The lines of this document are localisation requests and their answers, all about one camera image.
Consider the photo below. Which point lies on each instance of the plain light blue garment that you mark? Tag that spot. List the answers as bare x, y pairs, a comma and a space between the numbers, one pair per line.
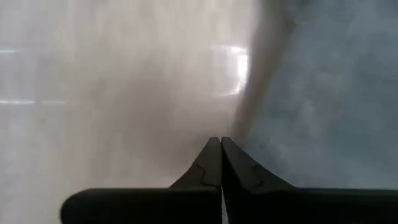
326, 93

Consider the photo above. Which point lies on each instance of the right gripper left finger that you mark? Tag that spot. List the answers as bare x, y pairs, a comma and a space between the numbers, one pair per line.
140, 207

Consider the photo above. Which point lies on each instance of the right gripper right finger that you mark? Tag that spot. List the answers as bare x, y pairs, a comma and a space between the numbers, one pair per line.
311, 207

